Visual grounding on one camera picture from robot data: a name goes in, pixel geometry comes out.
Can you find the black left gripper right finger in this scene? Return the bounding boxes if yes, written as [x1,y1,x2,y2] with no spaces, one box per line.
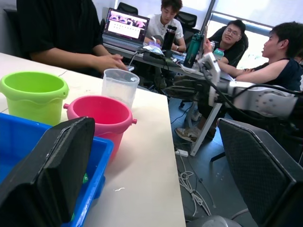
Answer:
[217,118,303,227]

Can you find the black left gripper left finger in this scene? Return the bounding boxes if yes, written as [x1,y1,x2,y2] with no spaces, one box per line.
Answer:
[0,116,96,227]

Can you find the clear plastic measuring cup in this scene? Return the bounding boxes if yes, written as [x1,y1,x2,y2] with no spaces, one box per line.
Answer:
[101,68,140,109]

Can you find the blue plastic tub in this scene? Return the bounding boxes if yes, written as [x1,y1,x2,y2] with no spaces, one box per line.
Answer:
[0,113,115,227]

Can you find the green plastic bucket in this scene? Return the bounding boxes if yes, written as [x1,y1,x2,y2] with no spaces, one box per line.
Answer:
[0,71,70,126]

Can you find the pink plastic bucket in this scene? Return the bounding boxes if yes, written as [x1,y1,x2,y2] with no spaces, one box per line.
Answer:
[63,95,138,164]

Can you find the green drink bottle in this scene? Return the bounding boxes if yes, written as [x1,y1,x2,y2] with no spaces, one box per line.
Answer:
[183,32,204,69]

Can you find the brown sneaker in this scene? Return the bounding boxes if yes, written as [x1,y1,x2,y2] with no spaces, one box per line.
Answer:
[174,127,200,144]

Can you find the person with glasses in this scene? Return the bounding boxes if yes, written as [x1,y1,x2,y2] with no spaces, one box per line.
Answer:
[203,19,249,71]

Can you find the black drink bottle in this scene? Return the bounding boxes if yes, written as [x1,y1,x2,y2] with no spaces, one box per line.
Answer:
[161,25,178,51]

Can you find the white power strip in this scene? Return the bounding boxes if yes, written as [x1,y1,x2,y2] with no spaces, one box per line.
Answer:
[174,148,189,158]

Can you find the black office chair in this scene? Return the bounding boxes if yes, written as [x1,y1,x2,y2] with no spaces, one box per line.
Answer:
[175,11,199,45]
[117,2,139,15]

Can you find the silver robot body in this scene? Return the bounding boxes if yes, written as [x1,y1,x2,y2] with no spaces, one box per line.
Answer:
[187,214,242,227]

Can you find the person in white shirt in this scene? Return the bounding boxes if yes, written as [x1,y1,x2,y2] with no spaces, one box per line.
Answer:
[144,0,187,52]

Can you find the grey office desk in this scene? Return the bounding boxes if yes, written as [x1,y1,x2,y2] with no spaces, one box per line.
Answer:
[103,42,235,157]

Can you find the person in dark tank top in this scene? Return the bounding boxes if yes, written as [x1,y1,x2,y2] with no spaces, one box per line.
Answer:
[219,21,303,92]

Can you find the open laptop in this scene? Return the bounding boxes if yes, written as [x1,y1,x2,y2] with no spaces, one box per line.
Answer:
[102,7,151,52]

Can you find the person in black shirt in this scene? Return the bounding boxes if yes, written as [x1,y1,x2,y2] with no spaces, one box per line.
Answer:
[16,0,128,78]

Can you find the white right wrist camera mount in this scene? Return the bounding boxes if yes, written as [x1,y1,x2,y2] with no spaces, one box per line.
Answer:
[198,52,223,107]

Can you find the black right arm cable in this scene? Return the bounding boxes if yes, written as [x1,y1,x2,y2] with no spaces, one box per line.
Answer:
[203,70,303,112]

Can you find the white floor cable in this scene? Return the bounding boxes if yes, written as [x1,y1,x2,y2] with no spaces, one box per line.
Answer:
[177,153,217,217]

